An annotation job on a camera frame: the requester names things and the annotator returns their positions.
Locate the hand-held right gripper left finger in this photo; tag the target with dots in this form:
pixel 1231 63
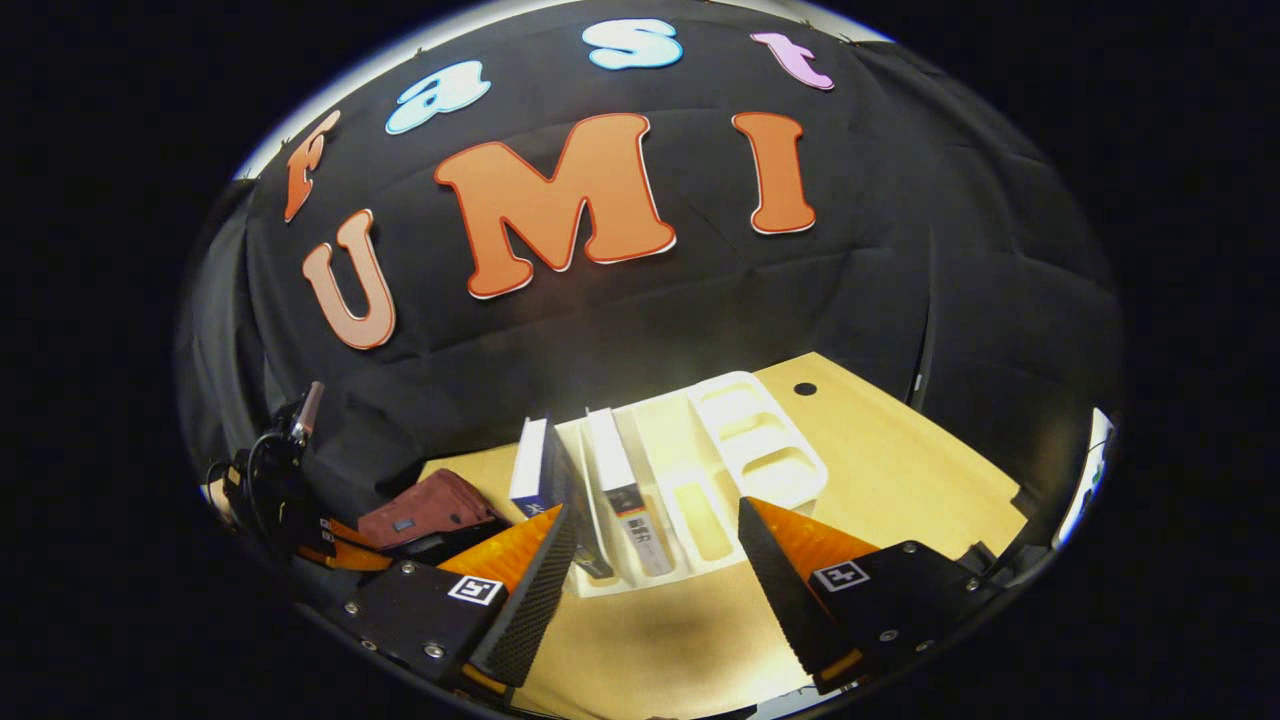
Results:
pixel 540 590

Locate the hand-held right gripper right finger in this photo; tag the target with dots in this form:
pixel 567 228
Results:
pixel 785 590

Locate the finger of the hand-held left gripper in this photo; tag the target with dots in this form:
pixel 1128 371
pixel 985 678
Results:
pixel 345 533
pixel 350 558

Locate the cream plastic bookshelf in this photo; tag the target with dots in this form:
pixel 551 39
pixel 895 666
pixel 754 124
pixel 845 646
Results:
pixel 760 440

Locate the maroon schoolbag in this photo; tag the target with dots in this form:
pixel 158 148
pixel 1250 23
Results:
pixel 430 505

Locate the blue cover book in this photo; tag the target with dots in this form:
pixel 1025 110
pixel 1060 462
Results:
pixel 530 465

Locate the portrait cover book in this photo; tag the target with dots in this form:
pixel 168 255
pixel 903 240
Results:
pixel 625 490

